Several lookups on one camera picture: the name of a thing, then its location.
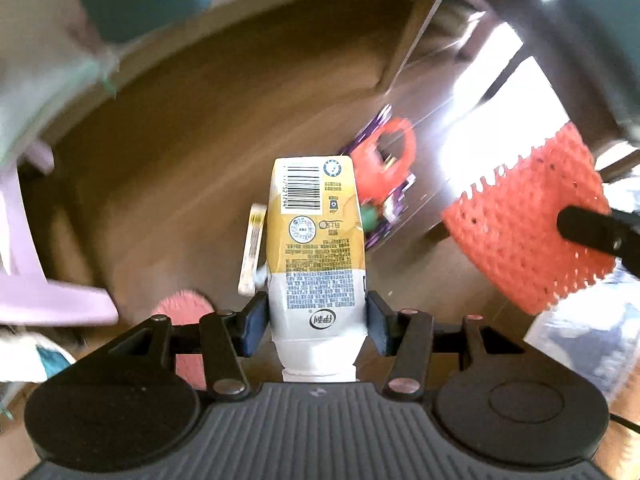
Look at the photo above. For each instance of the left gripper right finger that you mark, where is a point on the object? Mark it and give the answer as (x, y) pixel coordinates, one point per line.
(408, 336)

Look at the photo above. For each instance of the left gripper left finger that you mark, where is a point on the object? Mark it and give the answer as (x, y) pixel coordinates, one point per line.
(225, 339)

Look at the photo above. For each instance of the yellow white drink bottle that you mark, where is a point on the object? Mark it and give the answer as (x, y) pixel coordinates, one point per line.
(316, 270)

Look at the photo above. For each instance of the yellow white wrapper strip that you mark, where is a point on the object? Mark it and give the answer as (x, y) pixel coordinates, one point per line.
(253, 276)

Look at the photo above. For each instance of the purple snack bag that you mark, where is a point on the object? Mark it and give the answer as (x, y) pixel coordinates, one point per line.
(394, 207)

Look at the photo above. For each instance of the red knitted slipper right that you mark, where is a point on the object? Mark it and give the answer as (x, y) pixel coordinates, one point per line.
(508, 228)

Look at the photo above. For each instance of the red plastic bag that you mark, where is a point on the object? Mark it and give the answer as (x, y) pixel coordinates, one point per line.
(377, 177)

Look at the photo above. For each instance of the patterned blue white rug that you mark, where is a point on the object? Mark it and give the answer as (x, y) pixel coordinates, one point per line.
(594, 331)

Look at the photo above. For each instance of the wooden chair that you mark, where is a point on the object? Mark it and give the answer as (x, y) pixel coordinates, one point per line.
(587, 49)

